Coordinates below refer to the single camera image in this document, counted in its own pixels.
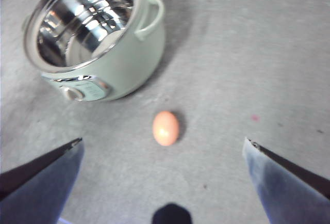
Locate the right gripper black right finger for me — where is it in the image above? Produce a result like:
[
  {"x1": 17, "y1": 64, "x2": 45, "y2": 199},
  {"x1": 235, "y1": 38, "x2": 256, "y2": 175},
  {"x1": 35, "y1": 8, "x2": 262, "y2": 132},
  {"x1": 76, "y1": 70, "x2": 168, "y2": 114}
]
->
[{"x1": 242, "y1": 137, "x2": 330, "y2": 224}]

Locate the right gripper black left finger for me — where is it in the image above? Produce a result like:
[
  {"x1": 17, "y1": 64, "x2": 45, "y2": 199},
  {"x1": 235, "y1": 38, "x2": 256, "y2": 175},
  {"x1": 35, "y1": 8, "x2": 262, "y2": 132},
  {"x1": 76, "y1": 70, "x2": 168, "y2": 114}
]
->
[{"x1": 0, "y1": 137, "x2": 85, "y2": 224}]

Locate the brown egg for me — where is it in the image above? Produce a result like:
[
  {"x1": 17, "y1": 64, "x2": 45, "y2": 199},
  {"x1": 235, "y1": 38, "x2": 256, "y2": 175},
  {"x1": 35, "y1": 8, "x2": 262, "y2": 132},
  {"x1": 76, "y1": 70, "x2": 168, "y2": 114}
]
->
[{"x1": 152, "y1": 110, "x2": 179, "y2": 147}]

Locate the green electric cooking pot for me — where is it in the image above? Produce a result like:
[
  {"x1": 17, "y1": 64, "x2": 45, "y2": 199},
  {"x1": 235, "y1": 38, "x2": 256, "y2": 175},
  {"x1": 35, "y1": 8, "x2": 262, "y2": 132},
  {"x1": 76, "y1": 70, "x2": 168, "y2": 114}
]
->
[{"x1": 22, "y1": 0, "x2": 166, "y2": 103}]

